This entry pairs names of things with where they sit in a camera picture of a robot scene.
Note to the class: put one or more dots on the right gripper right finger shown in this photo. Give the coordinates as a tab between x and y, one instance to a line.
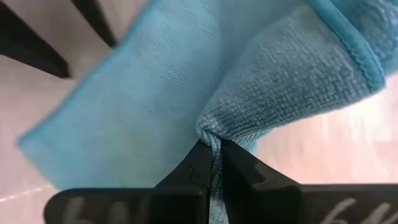
295	205

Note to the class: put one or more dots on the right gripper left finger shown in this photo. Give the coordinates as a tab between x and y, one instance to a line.
140	205

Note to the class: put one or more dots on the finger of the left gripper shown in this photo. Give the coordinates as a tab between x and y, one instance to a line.
93	18
28	43

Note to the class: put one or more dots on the light blue microfiber towel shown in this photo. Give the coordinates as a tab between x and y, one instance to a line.
155	93

